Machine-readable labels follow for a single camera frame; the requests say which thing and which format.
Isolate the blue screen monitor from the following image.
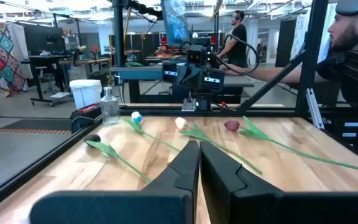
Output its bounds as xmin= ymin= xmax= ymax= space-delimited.
xmin=160 ymin=0 xmax=191 ymax=47

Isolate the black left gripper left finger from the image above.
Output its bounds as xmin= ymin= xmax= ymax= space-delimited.
xmin=29 ymin=139 xmax=200 ymax=224

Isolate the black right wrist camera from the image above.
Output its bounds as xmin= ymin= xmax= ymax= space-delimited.
xmin=186 ymin=45 xmax=207 ymax=67

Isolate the white bin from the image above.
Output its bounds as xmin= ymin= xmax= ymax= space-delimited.
xmin=69 ymin=79 xmax=103 ymax=110

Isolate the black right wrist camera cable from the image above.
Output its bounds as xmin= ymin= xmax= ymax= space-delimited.
xmin=209 ymin=32 xmax=260 ymax=76

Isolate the black desk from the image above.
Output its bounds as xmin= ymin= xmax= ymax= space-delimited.
xmin=21 ymin=54 xmax=74 ymax=108

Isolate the grey desk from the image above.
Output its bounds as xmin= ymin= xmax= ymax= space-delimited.
xmin=112 ymin=64 xmax=180 ymax=103

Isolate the black aluminium table frame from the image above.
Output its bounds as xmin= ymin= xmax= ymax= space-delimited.
xmin=0 ymin=0 xmax=358 ymax=218

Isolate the hazard-striped black floor mat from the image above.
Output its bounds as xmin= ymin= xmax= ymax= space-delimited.
xmin=0 ymin=119 xmax=73 ymax=135

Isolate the person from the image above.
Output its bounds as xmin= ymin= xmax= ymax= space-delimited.
xmin=219 ymin=0 xmax=358 ymax=108
xmin=216 ymin=9 xmax=249 ymax=68

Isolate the black artificial tulip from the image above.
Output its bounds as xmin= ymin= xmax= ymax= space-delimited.
xmin=83 ymin=133 xmax=152 ymax=184

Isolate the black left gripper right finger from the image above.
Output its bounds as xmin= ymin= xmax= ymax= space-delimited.
xmin=199 ymin=140 xmax=358 ymax=224

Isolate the colourful patchwork quilt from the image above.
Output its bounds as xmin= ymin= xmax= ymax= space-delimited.
xmin=0 ymin=18 xmax=28 ymax=98

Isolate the black toolbox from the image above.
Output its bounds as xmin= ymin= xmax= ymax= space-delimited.
xmin=70 ymin=104 xmax=103 ymax=121

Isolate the dark red artificial tulip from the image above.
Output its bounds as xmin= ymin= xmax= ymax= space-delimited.
xmin=224 ymin=116 xmax=358 ymax=170

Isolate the grey bench table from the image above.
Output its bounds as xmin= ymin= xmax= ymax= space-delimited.
xmin=222 ymin=74 xmax=255 ymax=105

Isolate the peach artificial tulip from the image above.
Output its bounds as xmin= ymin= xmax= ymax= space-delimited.
xmin=175 ymin=116 xmax=263 ymax=175

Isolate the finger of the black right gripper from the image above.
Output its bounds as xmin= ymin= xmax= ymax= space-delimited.
xmin=192 ymin=72 xmax=204 ymax=93
xmin=178 ymin=71 xmax=193 ymax=91

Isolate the black control box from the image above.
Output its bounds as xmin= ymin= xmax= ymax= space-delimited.
xmin=321 ymin=113 xmax=358 ymax=156

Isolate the grey headset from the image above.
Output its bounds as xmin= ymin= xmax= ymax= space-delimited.
xmin=335 ymin=0 xmax=358 ymax=17

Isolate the black monitor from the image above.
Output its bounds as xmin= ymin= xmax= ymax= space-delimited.
xmin=22 ymin=24 xmax=65 ymax=54

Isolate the clear glass vase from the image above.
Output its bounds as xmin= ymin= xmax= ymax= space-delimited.
xmin=100 ymin=86 xmax=121 ymax=126

